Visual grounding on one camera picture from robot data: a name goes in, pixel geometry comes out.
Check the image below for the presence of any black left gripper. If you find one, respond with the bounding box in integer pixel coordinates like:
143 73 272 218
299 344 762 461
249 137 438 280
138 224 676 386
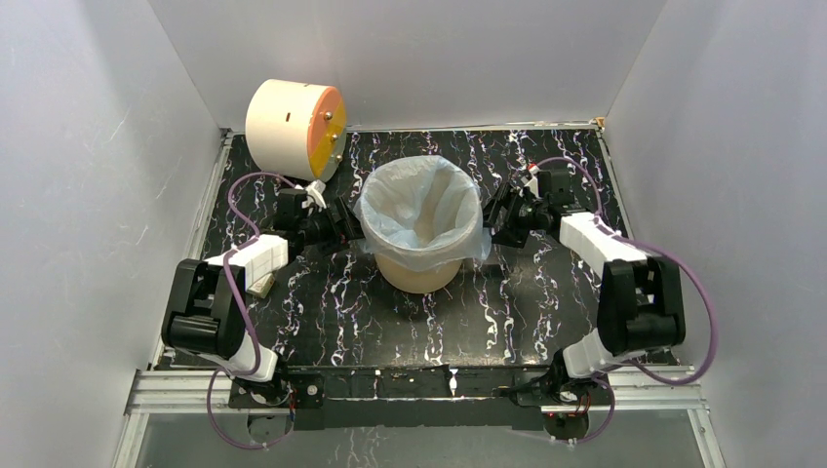
299 199 373 256

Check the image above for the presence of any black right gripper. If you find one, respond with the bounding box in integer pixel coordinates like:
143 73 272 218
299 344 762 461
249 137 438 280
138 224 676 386
467 181 547 249

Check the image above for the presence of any beige round trash bin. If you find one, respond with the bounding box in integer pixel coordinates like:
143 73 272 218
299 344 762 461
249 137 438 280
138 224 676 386
361 161 483 295

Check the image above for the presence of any translucent blue plastic trash bag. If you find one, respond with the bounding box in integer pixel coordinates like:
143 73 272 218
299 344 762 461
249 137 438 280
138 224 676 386
352 154 493 274

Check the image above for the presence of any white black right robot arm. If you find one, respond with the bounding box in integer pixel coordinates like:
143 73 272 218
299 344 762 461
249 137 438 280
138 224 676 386
326 158 686 404

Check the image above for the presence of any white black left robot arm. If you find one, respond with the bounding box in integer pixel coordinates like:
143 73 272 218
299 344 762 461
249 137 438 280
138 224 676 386
161 187 362 406

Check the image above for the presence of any white trash bag box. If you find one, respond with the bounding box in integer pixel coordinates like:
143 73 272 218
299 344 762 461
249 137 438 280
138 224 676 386
247 273 275 298

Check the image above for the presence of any white cylinder with orange face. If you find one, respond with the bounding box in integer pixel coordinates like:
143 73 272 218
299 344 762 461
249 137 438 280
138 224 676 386
245 79 347 182

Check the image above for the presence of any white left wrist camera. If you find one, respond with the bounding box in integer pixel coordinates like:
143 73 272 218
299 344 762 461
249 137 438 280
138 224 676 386
304 179 327 210

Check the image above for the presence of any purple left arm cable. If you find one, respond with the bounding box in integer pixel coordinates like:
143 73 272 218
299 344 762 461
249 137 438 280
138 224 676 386
205 171 311 451

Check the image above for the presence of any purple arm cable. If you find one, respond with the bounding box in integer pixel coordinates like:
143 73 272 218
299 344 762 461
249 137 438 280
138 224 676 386
205 171 311 451
526 156 721 387

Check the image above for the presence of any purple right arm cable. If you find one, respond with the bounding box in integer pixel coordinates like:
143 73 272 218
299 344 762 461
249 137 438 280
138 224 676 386
526 156 721 387

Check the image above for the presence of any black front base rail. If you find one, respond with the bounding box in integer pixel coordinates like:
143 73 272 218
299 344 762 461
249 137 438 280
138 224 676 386
230 365 612 441

